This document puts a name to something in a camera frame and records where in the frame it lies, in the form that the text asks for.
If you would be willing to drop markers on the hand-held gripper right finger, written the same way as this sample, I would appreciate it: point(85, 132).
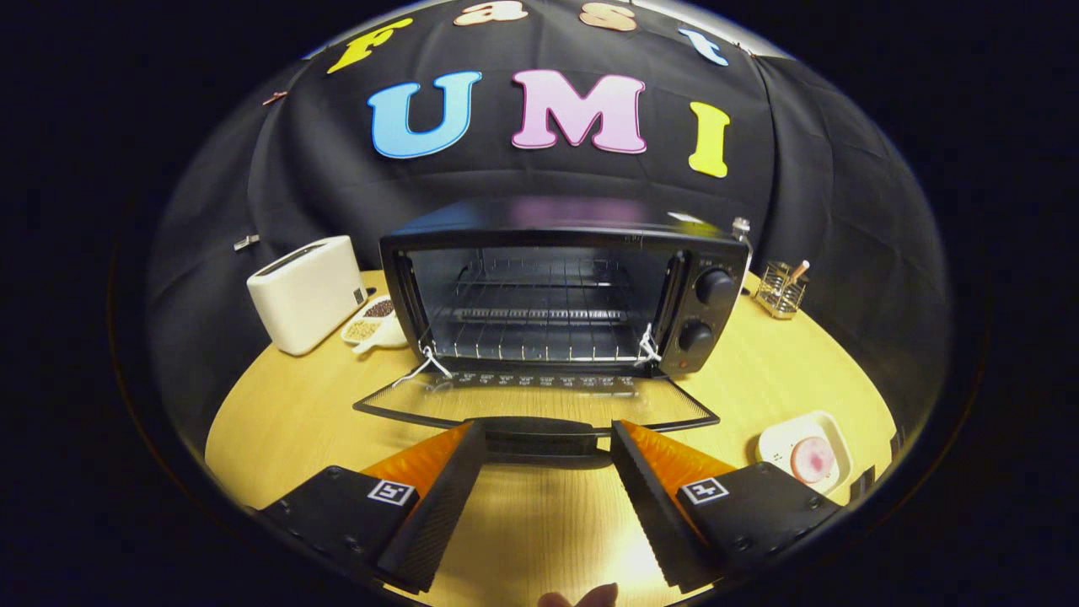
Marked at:
point(653, 514)

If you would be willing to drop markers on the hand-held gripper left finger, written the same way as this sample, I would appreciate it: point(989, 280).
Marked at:
point(438, 514)

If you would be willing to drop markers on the cream square tray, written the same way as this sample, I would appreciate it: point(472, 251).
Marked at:
point(780, 443)

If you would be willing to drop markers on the pink ham slice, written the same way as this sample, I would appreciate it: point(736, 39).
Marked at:
point(813, 459)

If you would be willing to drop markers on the black toaster oven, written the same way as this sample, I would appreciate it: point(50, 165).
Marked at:
point(539, 223)

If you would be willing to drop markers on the white bread toaster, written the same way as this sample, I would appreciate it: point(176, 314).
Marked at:
point(303, 295)

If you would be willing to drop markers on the white divided seasoning dish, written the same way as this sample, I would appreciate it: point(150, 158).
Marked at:
point(371, 330)

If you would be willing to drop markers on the wooden stick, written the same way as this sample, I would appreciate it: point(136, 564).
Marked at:
point(799, 270)

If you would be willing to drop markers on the small clear bottle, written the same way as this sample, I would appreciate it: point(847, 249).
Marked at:
point(741, 226)

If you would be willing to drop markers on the silver clip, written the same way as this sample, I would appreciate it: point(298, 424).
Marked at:
point(246, 243)

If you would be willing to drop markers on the black backdrop cloth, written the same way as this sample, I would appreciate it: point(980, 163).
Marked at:
point(801, 211)

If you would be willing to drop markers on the red clip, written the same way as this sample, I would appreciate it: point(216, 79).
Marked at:
point(274, 97)

